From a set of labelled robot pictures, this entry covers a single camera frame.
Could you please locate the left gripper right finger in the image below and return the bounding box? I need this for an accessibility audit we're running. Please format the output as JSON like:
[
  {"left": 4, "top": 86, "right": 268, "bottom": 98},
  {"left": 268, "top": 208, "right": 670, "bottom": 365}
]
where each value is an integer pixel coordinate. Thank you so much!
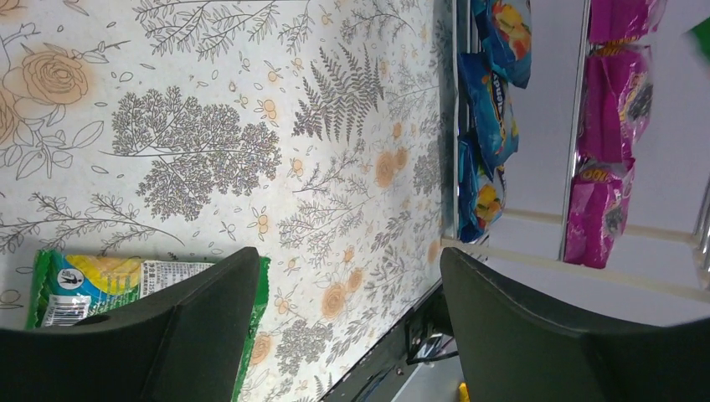
[{"left": 440, "top": 248, "right": 709, "bottom": 401}]

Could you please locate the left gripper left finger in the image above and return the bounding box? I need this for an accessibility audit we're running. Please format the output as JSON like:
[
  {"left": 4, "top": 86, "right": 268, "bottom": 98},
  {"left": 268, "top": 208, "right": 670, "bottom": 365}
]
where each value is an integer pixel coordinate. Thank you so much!
[{"left": 0, "top": 246, "right": 262, "bottom": 402}]

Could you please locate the green candy bag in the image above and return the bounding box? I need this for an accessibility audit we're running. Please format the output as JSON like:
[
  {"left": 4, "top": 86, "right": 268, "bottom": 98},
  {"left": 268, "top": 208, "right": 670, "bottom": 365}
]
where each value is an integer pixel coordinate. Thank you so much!
[
  {"left": 24, "top": 250, "right": 272, "bottom": 402},
  {"left": 687, "top": 18, "right": 710, "bottom": 64}
]

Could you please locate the purple candy bag top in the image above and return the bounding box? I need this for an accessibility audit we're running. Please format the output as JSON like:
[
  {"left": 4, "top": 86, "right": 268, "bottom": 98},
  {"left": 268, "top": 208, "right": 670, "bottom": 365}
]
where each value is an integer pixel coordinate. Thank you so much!
[{"left": 563, "top": 157, "right": 635, "bottom": 269}]

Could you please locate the purple candy bag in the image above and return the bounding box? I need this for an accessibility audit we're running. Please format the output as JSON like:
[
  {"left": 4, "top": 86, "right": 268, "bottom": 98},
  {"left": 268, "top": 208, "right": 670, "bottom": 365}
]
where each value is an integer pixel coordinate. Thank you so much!
[
  {"left": 563, "top": 157, "right": 635, "bottom": 269},
  {"left": 578, "top": 44, "right": 653, "bottom": 163}
]

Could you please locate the purple candy bag front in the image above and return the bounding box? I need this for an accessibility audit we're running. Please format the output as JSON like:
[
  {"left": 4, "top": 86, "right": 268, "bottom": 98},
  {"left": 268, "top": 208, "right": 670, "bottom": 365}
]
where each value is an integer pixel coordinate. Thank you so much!
[{"left": 578, "top": 44, "right": 653, "bottom": 163}]

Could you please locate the purple candy bag carried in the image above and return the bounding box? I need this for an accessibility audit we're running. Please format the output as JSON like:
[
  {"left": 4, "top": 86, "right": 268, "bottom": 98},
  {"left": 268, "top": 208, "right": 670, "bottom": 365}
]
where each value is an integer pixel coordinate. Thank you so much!
[{"left": 588, "top": 0, "right": 667, "bottom": 44}]

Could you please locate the white metal shelf rack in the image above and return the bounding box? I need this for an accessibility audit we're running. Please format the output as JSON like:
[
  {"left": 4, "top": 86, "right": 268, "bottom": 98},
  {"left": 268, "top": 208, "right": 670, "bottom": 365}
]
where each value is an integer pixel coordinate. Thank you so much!
[{"left": 441, "top": 1, "right": 709, "bottom": 303}]

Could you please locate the lower blue candy bag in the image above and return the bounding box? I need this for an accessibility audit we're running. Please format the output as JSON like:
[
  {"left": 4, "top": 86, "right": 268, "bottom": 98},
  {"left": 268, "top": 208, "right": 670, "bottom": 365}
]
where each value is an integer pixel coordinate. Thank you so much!
[{"left": 457, "top": 53, "right": 519, "bottom": 243}]

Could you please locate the blue candy bag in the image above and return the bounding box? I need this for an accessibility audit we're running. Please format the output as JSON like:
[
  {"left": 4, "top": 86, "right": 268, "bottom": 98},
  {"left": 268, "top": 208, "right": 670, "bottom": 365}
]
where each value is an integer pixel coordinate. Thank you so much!
[
  {"left": 471, "top": 0, "right": 533, "bottom": 89},
  {"left": 457, "top": 53, "right": 519, "bottom": 243}
]

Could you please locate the upper blue candy bag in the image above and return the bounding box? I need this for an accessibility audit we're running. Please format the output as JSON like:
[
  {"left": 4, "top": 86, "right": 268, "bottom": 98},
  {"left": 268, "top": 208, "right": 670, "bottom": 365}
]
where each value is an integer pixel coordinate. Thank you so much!
[{"left": 471, "top": 0, "right": 533, "bottom": 89}]

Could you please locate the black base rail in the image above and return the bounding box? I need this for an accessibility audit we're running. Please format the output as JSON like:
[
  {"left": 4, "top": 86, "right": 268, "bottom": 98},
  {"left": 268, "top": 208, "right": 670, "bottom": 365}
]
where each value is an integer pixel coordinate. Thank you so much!
[{"left": 320, "top": 281, "right": 458, "bottom": 402}]

